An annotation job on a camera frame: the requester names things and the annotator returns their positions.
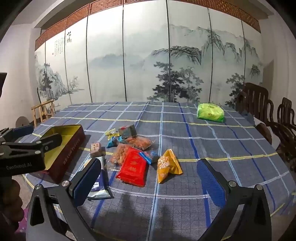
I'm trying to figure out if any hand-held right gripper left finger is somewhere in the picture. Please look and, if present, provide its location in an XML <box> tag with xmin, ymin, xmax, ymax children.
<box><xmin>26</xmin><ymin>158</ymin><xmax>102</xmax><ymax>241</ymax></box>

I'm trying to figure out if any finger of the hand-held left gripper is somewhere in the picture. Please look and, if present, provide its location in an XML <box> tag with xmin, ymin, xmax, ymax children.
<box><xmin>0</xmin><ymin>125</ymin><xmax>35</xmax><ymax>143</ymax></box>
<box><xmin>32</xmin><ymin>133</ymin><xmax>63</xmax><ymax>153</ymax></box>

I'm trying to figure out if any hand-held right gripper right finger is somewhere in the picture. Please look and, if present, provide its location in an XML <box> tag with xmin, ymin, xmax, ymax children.
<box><xmin>196</xmin><ymin>158</ymin><xmax>272</xmax><ymax>241</ymax></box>

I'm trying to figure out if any silver and blue snack packet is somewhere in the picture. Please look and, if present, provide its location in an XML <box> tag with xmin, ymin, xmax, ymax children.
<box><xmin>83</xmin><ymin>156</ymin><xmax>114</xmax><ymax>200</ymax></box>

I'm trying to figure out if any red tin box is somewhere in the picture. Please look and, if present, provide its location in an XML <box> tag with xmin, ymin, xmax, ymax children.
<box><xmin>32</xmin><ymin>124</ymin><xmax>86</xmax><ymax>183</ymax></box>

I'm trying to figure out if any small brown snack box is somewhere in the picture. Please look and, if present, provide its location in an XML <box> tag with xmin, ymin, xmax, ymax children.
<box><xmin>90</xmin><ymin>142</ymin><xmax>106</xmax><ymax>158</ymax></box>

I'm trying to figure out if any clear packet of orange snacks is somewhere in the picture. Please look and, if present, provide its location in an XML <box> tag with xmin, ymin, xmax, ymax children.
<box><xmin>104</xmin><ymin>143</ymin><xmax>134</xmax><ymax>172</ymax></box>
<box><xmin>124</xmin><ymin>136</ymin><xmax>155</xmax><ymax>150</ymax></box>

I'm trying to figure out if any yellow triangular snack packet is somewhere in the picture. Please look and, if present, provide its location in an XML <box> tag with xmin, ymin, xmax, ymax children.
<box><xmin>157</xmin><ymin>149</ymin><xmax>183</xmax><ymax>184</ymax></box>

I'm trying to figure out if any red snack packet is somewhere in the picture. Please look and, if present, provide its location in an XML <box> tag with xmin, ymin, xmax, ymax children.
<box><xmin>115</xmin><ymin>147</ymin><xmax>149</xmax><ymax>188</ymax></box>

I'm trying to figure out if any teal candy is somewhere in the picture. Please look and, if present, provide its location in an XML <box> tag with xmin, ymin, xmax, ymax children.
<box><xmin>106</xmin><ymin>136</ymin><xmax>122</xmax><ymax>149</ymax></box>

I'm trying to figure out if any dark grey snack packet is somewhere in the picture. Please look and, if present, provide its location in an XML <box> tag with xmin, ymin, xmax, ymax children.
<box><xmin>117</xmin><ymin>125</ymin><xmax>137</xmax><ymax>139</ymax></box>

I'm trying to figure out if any blue candy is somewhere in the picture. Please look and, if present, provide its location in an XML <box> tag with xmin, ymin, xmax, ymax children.
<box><xmin>138</xmin><ymin>150</ymin><xmax>160</xmax><ymax>165</ymax></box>

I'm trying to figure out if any person's left forearm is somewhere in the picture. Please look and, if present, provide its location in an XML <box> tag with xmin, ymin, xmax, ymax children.
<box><xmin>0</xmin><ymin>209</ymin><xmax>30</xmax><ymax>241</ymax></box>

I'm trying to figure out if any person's left hand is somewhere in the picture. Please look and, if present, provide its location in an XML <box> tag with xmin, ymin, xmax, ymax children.
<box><xmin>0</xmin><ymin>178</ymin><xmax>25</xmax><ymax>223</ymax></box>

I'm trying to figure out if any round millstone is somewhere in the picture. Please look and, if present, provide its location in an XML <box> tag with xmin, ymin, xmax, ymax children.
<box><xmin>15</xmin><ymin>116</ymin><xmax>30</xmax><ymax>127</ymax></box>

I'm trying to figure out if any bamboo chair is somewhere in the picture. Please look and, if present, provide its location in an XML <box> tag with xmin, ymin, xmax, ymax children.
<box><xmin>31</xmin><ymin>99</ymin><xmax>56</xmax><ymax>127</ymax></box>

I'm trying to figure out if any green packet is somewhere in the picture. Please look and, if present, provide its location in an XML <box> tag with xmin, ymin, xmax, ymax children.
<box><xmin>196</xmin><ymin>103</ymin><xmax>225</xmax><ymax>123</ymax></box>

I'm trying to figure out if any dark wooden chair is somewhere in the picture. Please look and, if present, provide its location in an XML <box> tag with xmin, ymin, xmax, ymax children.
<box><xmin>266</xmin><ymin>97</ymin><xmax>296</xmax><ymax>172</ymax></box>
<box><xmin>235</xmin><ymin>82</ymin><xmax>275</xmax><ymax>144</ymax></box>

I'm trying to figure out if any landscape painted folding screen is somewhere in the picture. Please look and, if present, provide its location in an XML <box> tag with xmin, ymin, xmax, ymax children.
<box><xmin>35</xmin><ymin>0</ymin><xmax>264</xmax><ymax>109</ymax></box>

